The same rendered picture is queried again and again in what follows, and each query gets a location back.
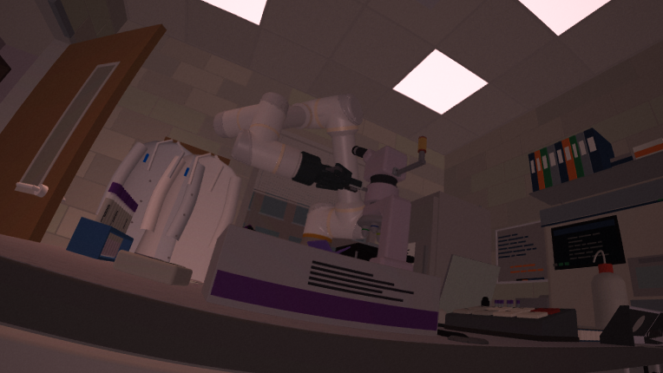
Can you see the grey wall shelf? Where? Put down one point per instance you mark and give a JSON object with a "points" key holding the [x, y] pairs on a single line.
{"points": [[595, 189]]}

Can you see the white purple striped tissue box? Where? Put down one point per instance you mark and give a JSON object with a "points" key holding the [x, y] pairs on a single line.
{"points": [[311, 295]]}

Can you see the beige analyzer with screen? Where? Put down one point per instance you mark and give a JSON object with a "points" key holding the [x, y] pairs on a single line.
{"points": [[642, 227]]}

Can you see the grey green leaning sheet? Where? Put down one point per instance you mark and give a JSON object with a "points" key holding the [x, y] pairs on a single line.
{"points": [[469, 284]]}

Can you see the lavender binocular head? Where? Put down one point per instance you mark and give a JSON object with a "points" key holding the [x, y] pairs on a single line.
{"points": [[386, 161]]}

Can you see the brown notice board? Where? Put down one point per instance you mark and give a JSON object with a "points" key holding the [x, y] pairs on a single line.
{"points": [[272, 207]]}

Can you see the purple capped test tube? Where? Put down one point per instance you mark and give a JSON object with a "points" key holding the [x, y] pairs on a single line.
{"points": [[116, 190], [114, 187], [131, 204], [122, 195], [127, 199], [135, 208], [119, 192]]}

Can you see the dark grey wall box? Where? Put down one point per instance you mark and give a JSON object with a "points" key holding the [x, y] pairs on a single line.
{"points": [[62, 15]]}

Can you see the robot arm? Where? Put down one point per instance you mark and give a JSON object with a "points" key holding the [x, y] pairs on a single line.
{"points": [[259, 150]]}

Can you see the lavender and white microscope body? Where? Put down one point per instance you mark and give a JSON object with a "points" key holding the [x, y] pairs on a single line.
{"points": [[393, 227]]}

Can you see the white wash bottle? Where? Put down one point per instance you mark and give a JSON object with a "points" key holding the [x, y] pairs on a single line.
{"points": [[610, 295]]}

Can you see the grey box device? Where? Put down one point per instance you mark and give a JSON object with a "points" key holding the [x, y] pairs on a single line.
{"points": [[426, 232]]}

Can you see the brown door with window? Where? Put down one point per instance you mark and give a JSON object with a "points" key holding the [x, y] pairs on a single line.
{"points": [[31, 155]]}

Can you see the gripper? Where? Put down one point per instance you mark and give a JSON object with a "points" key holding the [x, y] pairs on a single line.
{"points": [[311, 170]]}

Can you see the blue test tube rack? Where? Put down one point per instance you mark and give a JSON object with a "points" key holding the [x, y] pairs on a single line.
{"points": [[85, 238]]}

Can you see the brown coat rack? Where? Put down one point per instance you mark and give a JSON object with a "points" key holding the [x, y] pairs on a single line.
{"points": [[223, 159]]}

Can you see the white wall notice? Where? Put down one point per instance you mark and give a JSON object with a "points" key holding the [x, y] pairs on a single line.
{"points": [[520, 248]]}

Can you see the speckled lab bench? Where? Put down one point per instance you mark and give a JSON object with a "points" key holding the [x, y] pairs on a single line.
{"points": [[155, 321]]}

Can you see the white lab coat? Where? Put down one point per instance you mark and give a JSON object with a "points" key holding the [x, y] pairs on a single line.
{"points": [[217, 217], [150, 165]]}

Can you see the white and orange box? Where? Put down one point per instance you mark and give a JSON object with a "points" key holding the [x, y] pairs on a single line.
{"points": [[647, 150]]}

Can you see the dark grey keypad counter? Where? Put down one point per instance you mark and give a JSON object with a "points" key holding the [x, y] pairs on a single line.
{"points": [[507, 326]]}

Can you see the black wedge shaped holder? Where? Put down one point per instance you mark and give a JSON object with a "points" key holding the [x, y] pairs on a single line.
{"points": [[621, 326]]}

